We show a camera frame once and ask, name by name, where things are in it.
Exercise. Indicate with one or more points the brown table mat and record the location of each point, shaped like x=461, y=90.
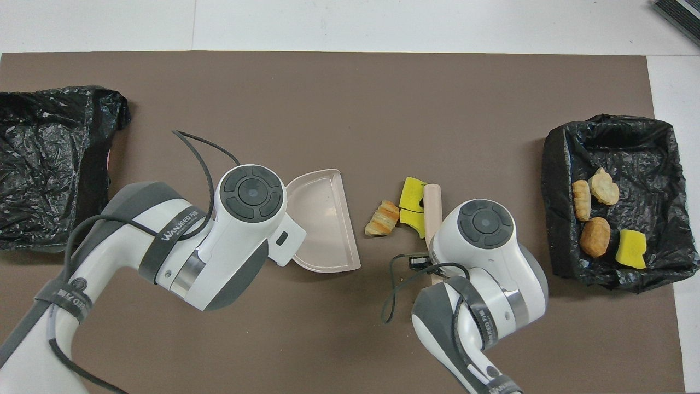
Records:
x=350, y=109

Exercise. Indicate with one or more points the dark grey ridged device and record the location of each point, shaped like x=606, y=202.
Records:
x=681, y=13

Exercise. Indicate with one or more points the beige plastic dustpan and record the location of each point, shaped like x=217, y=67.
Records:
x=328, y=230

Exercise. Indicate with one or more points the black bag lined bin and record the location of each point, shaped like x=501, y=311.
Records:
x=645, y=158
x=44, y=164

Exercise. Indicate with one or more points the notched yellow sponge block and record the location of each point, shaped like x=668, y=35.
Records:
x=411, y=192

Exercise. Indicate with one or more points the yellow sponge chunk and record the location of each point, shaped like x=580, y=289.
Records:
x=630, y=249

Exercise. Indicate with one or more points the ridged pale bread piece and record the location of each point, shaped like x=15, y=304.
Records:
x=581, y=200

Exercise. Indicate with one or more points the beige hand brush black bristles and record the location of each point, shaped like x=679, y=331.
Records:
x=432, y=208

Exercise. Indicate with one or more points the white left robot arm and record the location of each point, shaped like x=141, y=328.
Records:
x=240, y=219

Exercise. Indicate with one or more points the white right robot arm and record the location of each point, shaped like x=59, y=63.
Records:
x=486, y=230

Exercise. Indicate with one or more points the pale bread chunk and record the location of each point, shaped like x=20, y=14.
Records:
x=604, y=189

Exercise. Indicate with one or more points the small yellow sponge piece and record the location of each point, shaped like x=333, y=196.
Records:
x=411, y=220

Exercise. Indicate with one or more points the brown bread roll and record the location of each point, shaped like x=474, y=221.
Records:
x=595, y=236

